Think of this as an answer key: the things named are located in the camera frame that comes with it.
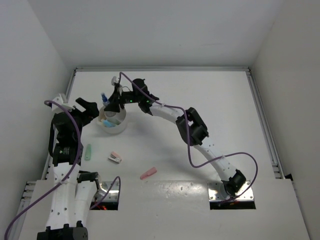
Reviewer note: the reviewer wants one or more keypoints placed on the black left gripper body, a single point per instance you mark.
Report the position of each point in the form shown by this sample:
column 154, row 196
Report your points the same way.
column 81, row 119

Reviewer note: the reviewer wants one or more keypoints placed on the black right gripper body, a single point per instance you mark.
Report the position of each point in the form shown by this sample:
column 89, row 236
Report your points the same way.
column 121, row 97

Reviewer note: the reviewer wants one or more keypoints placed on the clear blue spray bottle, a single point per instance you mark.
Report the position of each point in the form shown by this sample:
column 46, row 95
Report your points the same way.
column 105, row 100

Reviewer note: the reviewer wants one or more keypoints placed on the blue highlighter pen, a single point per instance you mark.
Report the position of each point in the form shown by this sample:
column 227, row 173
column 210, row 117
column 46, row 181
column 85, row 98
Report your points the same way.
column 108, row 124

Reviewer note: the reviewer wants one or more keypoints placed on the green highlighter clear cap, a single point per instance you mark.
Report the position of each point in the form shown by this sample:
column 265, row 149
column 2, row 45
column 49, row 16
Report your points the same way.
column 117, row 122

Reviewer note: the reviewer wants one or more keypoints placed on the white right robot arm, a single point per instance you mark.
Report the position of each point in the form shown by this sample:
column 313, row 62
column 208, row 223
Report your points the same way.
column 190, row 125

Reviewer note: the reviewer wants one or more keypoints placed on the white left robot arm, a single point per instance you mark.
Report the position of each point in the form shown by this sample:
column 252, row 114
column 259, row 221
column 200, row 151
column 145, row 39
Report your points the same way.
column 74, row 189

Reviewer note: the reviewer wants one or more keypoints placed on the white round divided container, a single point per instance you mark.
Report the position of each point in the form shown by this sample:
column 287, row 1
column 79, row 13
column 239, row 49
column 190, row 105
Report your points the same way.
column 112, row 122

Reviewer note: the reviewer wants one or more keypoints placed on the small green highlighter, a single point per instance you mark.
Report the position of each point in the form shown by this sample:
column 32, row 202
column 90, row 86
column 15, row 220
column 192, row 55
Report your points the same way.
column 88, row 152

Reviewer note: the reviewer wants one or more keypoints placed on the pink white stapler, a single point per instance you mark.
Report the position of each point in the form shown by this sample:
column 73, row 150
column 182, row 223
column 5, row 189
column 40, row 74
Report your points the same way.
column 114, row 157

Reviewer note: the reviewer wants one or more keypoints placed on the pink highlighter pen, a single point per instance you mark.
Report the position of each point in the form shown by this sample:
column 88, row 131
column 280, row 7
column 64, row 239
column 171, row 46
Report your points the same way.
column 148, row 173

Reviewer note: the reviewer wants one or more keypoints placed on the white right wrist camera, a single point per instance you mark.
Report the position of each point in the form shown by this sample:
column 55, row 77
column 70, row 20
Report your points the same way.
column 115, row 82

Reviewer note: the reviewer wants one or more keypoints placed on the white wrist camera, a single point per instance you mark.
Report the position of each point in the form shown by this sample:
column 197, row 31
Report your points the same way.
column 115, row 82
column 61, row 100

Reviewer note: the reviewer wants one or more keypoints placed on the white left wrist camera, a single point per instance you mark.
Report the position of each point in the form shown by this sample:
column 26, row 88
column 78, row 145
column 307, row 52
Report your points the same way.
column 61, row 100

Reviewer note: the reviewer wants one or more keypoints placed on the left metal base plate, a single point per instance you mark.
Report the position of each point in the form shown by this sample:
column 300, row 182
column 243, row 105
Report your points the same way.
column 105, row 195

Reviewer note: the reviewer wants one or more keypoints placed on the metal base plate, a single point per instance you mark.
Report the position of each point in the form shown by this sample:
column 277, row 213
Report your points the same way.
column 217, row 192
column 105, row 195

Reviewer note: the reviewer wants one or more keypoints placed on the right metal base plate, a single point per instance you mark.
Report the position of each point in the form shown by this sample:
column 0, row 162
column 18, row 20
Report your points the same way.
column 217, row 192

